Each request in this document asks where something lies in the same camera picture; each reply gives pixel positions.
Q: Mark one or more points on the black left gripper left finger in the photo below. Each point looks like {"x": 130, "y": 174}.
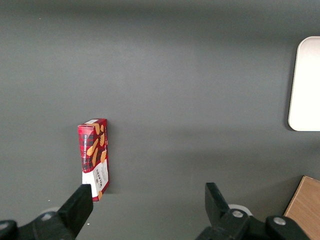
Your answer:
{"x": 72, "y": 215}

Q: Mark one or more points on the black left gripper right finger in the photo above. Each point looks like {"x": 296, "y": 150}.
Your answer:
{"x": 220, "y": 215}

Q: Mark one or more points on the beige rectangular tray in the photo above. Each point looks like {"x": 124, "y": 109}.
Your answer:
{"x": 307, "y": 87}

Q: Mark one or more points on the red shortbread cookie box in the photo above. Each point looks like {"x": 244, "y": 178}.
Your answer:
{"x": 95, "y": 150}

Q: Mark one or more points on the wooden two-drawer cabinet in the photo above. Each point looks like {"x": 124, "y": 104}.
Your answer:
{"x": 305, "y": 207}

